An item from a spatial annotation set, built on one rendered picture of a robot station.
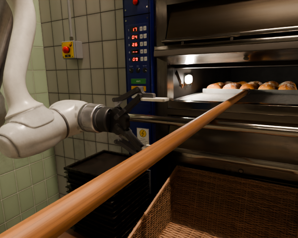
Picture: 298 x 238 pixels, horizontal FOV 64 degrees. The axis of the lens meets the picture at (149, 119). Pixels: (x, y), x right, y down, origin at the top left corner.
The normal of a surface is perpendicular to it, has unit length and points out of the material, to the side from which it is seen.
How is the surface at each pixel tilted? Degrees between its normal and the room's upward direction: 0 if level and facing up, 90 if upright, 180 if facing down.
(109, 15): 90
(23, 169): 90
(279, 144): 70
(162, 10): 90
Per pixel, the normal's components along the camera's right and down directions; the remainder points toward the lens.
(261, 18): -0.47, -0.16
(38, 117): 0.73, -0.33
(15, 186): 0.87, 0.07
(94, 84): -0.49, 0.18
